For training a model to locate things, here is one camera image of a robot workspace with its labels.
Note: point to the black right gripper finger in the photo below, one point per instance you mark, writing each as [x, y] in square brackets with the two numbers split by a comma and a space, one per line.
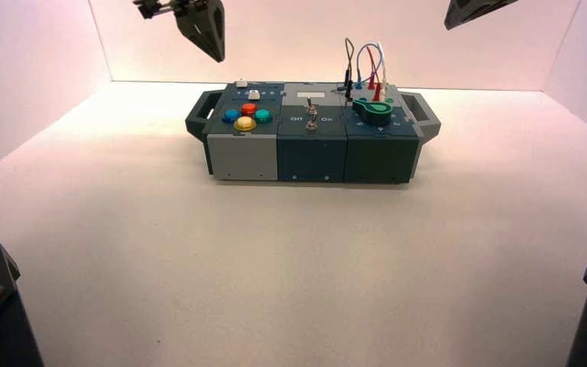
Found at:
[481, 10]
[456, 10]

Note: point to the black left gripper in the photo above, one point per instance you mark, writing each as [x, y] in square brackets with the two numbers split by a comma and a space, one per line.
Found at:
[154, 7]

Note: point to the white slider knob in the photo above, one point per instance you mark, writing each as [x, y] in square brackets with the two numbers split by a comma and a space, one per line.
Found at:
[242, 83]
[254, 94]

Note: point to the blue round push button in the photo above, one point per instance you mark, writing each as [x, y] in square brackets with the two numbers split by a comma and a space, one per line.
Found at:
[230, 116]

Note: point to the red round push button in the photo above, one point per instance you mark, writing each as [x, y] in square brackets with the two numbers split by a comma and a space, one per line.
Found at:
[249, 109]

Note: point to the yellow round push button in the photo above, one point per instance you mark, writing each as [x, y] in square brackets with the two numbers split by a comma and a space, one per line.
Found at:
[245, 124]

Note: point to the green round push button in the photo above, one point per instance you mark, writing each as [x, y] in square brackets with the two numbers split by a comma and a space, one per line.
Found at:
[263, 116]

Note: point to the white rectangular label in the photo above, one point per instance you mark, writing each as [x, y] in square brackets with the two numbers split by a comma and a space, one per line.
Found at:
[311, 94]

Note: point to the dark green rotary knob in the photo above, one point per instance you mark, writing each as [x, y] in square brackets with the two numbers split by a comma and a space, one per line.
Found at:
[374, 114]

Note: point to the grey and teal control box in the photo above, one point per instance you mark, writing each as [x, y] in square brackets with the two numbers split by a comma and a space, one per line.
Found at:
[313, 152]

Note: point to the metal toggle switch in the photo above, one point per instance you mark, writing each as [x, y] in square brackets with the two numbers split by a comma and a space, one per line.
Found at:
[311, 105]
[312, 123]

